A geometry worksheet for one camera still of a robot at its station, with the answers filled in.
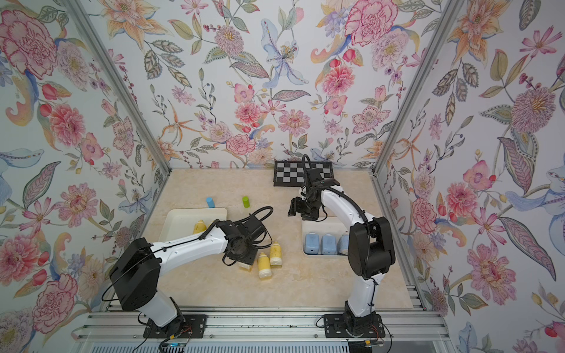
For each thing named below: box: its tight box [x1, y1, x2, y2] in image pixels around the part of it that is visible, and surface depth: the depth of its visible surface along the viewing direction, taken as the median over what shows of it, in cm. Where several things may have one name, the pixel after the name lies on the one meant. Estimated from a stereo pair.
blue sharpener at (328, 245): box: [320, 233, 337, 256], surface depth 88 cm
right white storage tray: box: [301, 216, 351, 257], surface depth 88 cm
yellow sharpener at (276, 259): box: [269, 241, 283, 267], surface depth 84 cm
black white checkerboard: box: [273, 160, 335, 187], surface depth 119 cm
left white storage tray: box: [158, 206, 229, 243], surface depth 103 cm
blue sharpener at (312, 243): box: [304, 231, 321, 256], surface depth 88 cm
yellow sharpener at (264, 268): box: [257, 252, 273, 281], surface depth 82 cm
